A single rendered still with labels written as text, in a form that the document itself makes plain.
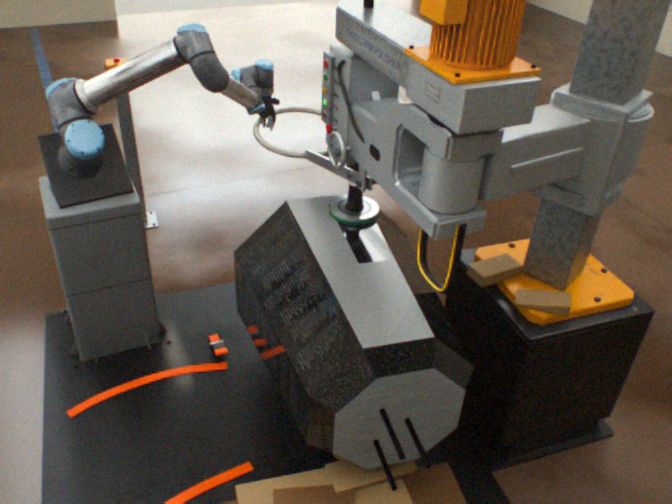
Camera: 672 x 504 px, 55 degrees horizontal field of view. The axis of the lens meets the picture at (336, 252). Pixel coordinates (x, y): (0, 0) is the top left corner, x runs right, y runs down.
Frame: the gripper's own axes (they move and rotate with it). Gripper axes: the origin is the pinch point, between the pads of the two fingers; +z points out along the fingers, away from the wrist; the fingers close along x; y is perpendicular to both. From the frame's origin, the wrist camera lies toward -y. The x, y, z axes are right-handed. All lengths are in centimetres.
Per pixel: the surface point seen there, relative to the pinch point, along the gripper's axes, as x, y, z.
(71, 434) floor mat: 23, 156, 81
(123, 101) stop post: -96, 20, 11
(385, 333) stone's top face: 135, 91, -8
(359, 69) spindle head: 81, 40, -70
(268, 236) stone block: 54, 61, 10
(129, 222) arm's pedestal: -1, 92, 12
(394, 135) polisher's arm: 111, 60, -62
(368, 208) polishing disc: 85, 30, -4
